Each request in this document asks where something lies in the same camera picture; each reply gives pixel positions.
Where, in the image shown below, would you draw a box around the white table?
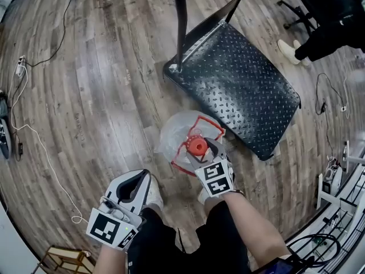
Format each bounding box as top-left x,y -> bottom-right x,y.
315,140 -> 365,211

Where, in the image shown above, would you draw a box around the thin black cable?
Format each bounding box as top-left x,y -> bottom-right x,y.
315,72 -> 348,160

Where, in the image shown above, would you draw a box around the person's left forearm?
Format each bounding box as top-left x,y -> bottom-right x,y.
92,243 -> 129,274

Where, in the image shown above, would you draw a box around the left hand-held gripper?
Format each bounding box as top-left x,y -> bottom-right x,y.
86,169 -> 152,251

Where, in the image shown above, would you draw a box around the person's white shoe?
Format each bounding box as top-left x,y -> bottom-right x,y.
144,175 -> 164,211
197,187 -> 212,206

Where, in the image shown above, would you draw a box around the clear water jug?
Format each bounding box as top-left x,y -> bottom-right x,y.
157,110 -> 228,178

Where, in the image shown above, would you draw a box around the white power strip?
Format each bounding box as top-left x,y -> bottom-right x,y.
16,55 -> 27,77

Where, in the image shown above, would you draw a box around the black cable with adapter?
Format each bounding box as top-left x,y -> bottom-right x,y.
10,75 -> 24,162

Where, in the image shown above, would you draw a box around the black floor cable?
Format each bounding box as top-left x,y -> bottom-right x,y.
25,0 -> 77,68

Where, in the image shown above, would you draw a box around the white grey device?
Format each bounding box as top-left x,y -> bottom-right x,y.
324,155 -> 343,194

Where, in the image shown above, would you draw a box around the person's right forearm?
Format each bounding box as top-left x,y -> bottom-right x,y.
221,191 -> 292,268

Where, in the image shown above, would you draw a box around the black looped cable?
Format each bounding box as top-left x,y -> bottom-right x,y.
287,233 -> 342,268

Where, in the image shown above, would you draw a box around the wooden stool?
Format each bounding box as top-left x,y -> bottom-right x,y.
31,245 -> 95,274

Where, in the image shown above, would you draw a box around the black chest-mounted device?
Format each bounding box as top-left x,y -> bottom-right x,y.
255,257 -> 295,274

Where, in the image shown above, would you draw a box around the grey black bag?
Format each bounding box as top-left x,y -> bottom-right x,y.
0,90 -> 13,160

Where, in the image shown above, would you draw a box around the person's right white shoe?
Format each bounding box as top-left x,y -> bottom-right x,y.
197,187 -> 212,206

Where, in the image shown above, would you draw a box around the person's left white shoe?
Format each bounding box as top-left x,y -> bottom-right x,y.
144,175 -> 164,211

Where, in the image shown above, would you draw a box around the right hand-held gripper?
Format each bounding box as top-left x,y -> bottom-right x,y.
186,137 -> 236,199

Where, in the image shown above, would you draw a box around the white floor cable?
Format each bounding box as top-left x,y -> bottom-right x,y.
7,64 -> 90,225

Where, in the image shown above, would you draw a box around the person's black shorts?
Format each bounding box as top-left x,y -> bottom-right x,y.
127,200 -> 252,274

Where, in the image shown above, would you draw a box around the black platform cart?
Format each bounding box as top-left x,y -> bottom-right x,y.
163,0 -> 302,162

